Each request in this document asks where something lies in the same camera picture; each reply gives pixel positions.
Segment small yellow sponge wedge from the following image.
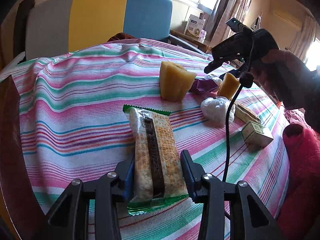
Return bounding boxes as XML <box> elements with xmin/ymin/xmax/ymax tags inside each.
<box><xmin>217</xmin><ymin>73</ymin><xmax>240</xmax><ymax>100</ymax></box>

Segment cracker packet green ends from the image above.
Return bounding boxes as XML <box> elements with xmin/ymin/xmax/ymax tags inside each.
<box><xmin>123</xmin><ymin>105</ymin><xmax>188</xmax><ymax>216</ymax></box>

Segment large yellow sponge block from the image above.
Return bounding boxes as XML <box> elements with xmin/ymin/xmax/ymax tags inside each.
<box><xmin>159</xmin><ymin>61</ymin><xmax>196</xmax><ymax>101</ymax></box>

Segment green white small box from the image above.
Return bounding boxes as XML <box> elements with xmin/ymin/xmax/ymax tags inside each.
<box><xmin>241</xmin><ymin>121</ymin><xmax>273</xmax><ymax>148</ymax></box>

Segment person's right hand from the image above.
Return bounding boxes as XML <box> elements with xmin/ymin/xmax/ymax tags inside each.
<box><xmin>251</xmin><ymin>49</ymin><xmax>313</xmax><ymax>110</ymax></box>

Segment pink patterned curtain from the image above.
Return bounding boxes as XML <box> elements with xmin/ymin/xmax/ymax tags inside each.
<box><xmin>204</xmin><ymin>0</ymin><xmax>251</xmax><ymax>47</ymax></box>

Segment wooden bedside desk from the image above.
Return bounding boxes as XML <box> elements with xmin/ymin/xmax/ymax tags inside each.
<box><xmin>170</xmin><ymin>30</ymin><xmax>212</xmax><ymax>53</ymax></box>

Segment white appliance box on desk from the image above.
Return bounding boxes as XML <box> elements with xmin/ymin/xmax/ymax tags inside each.
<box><xmin>184</xmin><ymin>15</ymin><xmax>206</xmax><ymax>38</ymax></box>

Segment striped bed sheet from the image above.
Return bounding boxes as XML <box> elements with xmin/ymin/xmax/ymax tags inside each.
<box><xmin>1</xmin><ymin>38</ymin><xmax>289</xmax><ymax>239</ymax></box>

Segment maroon cloth by headboard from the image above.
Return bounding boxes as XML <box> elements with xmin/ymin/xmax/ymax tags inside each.
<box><xmin>108</xmin><ymin>33</ymin><xmax>135</xmax><ymax>42</ymax></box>

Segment gold metal tin box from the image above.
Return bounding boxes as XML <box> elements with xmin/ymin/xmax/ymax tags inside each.
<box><xmin>1</xmin><ymin>76</ymin><xmax>44</xmax><ymax>239</ymax></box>

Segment red fleece sleeve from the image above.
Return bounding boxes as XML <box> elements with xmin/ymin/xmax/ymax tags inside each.
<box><xmin>277</xmin><ymin>110</ymin><xmax>319</xmax><ymax>239</ymax></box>

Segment black rolled mat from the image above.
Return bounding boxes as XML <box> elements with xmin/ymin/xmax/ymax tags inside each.
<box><xmin>13</xmin><ymin>0</ymin><xmax>35</xmax><ymax>57</ymax></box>

